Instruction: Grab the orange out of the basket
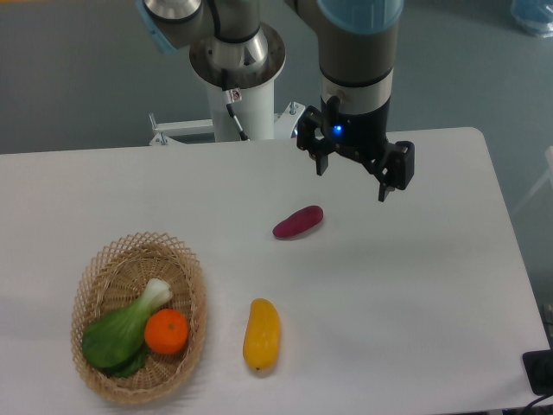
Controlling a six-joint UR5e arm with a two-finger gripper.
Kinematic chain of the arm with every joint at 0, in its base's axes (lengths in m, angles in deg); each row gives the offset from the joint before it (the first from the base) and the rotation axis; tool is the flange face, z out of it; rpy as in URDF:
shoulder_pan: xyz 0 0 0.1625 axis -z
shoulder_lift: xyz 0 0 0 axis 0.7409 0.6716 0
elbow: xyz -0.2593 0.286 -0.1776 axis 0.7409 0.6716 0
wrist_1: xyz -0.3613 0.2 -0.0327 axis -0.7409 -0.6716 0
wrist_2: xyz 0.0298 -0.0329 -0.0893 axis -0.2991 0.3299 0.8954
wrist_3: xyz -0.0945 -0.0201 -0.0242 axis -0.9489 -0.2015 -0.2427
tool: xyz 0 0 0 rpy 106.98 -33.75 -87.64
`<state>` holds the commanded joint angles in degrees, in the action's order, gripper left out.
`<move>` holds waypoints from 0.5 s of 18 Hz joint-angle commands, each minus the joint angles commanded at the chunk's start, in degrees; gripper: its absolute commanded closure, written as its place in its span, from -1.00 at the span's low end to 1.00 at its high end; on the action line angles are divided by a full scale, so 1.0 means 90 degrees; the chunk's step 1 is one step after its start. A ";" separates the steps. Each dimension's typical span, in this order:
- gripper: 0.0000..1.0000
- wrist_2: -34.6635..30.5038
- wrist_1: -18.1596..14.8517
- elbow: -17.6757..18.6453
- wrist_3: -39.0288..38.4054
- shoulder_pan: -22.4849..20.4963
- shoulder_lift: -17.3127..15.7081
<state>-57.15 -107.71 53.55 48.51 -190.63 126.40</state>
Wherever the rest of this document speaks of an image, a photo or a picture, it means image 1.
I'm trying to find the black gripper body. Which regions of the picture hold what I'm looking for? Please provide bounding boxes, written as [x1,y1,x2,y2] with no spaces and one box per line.
[321,100,390,160]

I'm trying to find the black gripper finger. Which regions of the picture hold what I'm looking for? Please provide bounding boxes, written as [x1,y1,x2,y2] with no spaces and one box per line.
[296,105,332,176]
[360,141,415,202]

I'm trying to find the orange fruit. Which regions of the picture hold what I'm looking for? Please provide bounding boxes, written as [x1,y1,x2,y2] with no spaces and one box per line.
[144,309,188,354]

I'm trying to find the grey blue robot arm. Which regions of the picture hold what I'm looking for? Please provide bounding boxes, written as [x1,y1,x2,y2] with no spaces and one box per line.
[137,1,415,200]

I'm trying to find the woven wicker basket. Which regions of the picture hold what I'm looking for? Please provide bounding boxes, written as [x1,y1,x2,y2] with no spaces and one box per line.
[71,233,207,405]

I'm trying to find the purple sweet potato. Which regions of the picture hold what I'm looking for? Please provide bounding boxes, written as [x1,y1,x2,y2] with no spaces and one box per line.
[272,205,324,239]

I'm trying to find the blue plastic bag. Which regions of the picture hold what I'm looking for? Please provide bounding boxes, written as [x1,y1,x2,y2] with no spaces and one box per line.
[511,0,552,38]

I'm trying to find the yellow mango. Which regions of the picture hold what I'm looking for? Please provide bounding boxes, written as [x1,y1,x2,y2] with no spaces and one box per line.
[243,298,281,372]

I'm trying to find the black device at table edge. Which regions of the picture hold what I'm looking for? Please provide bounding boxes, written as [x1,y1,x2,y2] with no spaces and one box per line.
[522,349,553,395]

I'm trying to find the green bok choy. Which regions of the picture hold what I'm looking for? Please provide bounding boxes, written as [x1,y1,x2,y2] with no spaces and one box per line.
[81,278,172,378]

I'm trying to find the black cable on pedestal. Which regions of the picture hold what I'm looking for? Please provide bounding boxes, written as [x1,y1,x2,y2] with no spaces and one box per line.
[220,68,251,142]

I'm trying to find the white frame at right edge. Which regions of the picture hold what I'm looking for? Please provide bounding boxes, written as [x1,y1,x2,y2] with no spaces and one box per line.
[511,146,553,216]

